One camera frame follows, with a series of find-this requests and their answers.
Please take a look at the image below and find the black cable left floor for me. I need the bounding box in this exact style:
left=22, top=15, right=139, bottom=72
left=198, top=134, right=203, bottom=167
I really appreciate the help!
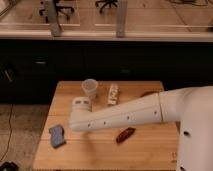
left=0, top=102, right=15, bottom=163

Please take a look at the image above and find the clear plastic cup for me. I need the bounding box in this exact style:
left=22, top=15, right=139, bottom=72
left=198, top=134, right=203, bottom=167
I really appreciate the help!
left=81, top=79, right=98, bottom=100

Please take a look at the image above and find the brown chocolate bar wrapper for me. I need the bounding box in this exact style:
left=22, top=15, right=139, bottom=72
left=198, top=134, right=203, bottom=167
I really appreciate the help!
left=116, top=127, right=135, bottom=144

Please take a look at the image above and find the black object floor corner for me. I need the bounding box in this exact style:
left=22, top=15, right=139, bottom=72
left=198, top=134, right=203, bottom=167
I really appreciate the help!
left=0, top=162, right=18, bottom=171

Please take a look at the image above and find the right black office chair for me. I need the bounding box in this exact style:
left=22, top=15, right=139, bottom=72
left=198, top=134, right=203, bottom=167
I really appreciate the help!
left=95, top=0, right=118, bottom=14

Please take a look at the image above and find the left black office chair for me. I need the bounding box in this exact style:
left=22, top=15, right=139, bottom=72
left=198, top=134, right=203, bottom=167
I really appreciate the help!
left=39, top=0, right=75, bottom=23

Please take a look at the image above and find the black office chair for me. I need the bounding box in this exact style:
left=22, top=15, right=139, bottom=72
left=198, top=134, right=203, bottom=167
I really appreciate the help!
left=39, top=0, right=75, bottom=23
left=95, top=0, right=118, bottom=14

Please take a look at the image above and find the grey metal post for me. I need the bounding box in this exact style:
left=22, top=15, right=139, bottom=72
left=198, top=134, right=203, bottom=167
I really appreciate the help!
left=44, top=0, right=61, bottom=37
left=116, top=0, right=128, bottom=38

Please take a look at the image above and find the right grey metal post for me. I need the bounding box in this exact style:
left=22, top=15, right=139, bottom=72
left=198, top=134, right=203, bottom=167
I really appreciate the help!
left=116, top=0, right=128, bottom=38

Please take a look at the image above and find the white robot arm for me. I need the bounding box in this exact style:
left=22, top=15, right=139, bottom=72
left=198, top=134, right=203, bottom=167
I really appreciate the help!
left=69, top=86, right=213, bottom=171

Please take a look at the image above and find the left grey metal post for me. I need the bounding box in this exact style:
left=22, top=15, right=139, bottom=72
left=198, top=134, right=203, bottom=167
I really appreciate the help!
left=44, top=0, right=61, bottom=37

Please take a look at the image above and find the orange bowl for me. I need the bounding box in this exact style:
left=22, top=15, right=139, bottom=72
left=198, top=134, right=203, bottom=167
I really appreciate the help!
left=140, top=91, right=159, bottom=97

